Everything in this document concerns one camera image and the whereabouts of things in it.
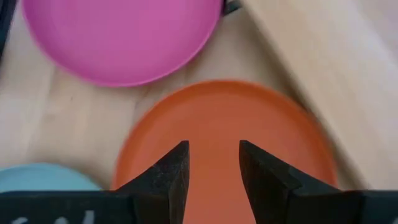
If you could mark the wooden shelf with black legs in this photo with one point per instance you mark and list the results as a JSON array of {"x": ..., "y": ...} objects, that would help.
[{"x": 342, "y": 77}]

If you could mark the pink plate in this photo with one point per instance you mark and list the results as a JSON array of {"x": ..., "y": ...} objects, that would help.
[{"x": 124, "y": 37}]

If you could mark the light blue plate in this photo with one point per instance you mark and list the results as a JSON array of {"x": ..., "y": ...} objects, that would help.
[{"x": 43, "y": 177}]

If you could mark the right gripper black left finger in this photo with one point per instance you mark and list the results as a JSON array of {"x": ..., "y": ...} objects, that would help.
[{"x": 164, "y": 186}]

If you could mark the orange plate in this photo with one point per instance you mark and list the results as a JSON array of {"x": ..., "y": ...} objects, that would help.
[{"x": 214, "y": 118}]

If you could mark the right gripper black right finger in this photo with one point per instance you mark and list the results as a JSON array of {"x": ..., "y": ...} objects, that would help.
[{"x": 273, "y": 193}]

